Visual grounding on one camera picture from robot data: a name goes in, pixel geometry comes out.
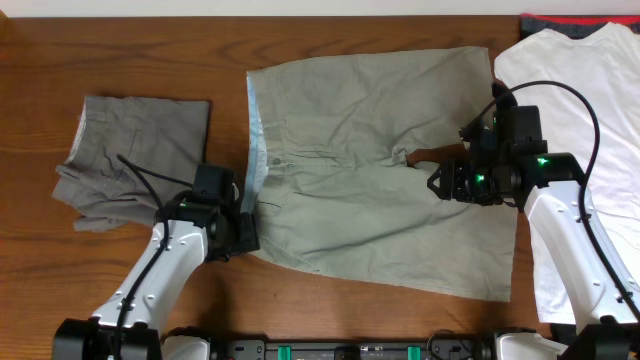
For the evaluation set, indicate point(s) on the white t-shirt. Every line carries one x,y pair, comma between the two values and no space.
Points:
580,84

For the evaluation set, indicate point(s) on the olive green shorts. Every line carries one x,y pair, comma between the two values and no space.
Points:
329,184

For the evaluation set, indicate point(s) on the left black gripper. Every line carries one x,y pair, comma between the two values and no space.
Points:
250,237

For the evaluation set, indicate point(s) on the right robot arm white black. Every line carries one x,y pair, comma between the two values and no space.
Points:
550,189

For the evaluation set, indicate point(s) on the dark garment with red trim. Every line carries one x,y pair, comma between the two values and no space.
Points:
574,27

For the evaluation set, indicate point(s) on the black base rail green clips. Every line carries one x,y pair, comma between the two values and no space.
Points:
442,345

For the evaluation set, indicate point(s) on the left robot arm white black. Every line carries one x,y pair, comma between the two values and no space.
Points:
188,233

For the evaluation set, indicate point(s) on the black garment under shirt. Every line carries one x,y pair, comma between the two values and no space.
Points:
504,98

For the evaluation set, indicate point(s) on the folded grey shorts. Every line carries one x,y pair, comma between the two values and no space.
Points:
164,136

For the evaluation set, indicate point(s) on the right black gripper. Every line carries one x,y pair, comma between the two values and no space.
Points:
453,182

